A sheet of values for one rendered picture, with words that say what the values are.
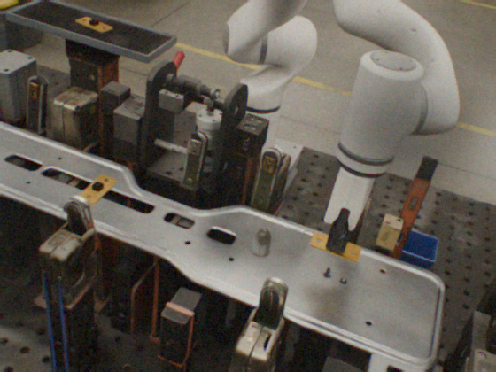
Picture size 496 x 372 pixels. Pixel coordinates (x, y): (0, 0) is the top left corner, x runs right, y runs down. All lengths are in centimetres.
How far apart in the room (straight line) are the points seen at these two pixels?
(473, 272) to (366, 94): 94
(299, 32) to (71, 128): 58
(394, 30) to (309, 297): 44
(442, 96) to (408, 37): 10
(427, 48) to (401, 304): 43
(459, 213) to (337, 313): 92
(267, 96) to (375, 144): 69
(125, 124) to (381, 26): 60
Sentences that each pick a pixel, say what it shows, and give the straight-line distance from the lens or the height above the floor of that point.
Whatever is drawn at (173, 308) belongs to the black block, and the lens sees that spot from 92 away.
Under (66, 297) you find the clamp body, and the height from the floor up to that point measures 95.
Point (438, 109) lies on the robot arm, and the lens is 81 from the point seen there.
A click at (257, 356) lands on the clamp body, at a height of 104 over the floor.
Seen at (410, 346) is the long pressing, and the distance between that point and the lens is 95.
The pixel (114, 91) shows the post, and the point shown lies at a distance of 125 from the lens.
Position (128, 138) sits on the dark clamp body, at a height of 102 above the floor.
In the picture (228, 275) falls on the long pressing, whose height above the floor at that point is 100.
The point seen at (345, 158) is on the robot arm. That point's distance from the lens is 81.
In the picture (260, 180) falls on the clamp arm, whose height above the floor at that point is 104.
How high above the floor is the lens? 170
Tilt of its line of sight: 36 degrees down
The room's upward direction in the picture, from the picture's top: 9 degrees clockwise
